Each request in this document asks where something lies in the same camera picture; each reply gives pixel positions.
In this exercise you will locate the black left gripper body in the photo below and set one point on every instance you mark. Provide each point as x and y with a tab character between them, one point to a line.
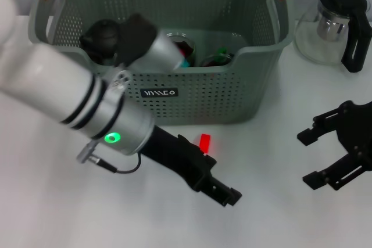
177	155

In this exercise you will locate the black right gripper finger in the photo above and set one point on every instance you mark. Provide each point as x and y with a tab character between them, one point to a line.
334	175
319	129

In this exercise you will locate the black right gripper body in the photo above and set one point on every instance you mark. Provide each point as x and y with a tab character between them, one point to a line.
357	134

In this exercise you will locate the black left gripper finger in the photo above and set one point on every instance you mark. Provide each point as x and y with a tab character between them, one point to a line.
222	191

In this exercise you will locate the red tall brick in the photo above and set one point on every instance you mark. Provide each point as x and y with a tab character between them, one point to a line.
205	143

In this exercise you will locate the cyan square brick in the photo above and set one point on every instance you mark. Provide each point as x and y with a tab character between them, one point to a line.
186	62

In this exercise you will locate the glass teacup with black holder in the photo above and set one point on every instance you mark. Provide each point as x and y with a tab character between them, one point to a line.
215	60
186	44

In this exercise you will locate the dark red angled brick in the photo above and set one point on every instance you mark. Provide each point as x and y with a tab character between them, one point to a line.
183	49

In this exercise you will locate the green small brick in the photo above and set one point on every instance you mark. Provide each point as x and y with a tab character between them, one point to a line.
223	51

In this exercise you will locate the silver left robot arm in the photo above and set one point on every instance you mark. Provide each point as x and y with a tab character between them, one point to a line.
58	85

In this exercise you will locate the grey perforated storage bin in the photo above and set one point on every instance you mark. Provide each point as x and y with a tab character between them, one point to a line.
218	91

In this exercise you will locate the glass teapot with black lid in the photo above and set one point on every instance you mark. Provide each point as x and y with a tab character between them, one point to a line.
314	41

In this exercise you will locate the black clay teapot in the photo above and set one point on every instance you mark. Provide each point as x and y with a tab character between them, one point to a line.
100	37

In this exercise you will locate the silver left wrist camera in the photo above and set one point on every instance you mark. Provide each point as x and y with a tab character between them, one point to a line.
145	44

